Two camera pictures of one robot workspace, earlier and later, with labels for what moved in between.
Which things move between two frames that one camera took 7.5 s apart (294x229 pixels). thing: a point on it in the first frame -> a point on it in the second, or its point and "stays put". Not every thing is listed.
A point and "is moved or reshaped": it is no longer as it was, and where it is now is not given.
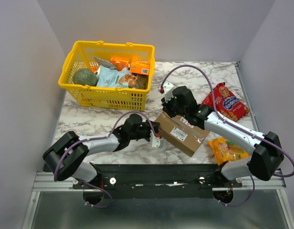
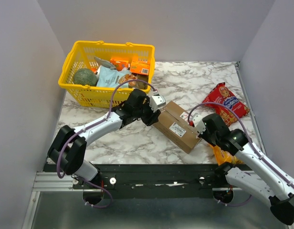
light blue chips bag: [109, 77] stays put
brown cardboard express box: [181, 135] is moved or reshaped
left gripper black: [148, 126] -> [153, 117]
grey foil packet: [103, 62] stays put
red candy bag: [226, 103] stays put
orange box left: [120, 63] stays put
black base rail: [189, 181] stays put
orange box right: [142, 67] stays put
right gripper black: [168, 105] -> [204, 135]
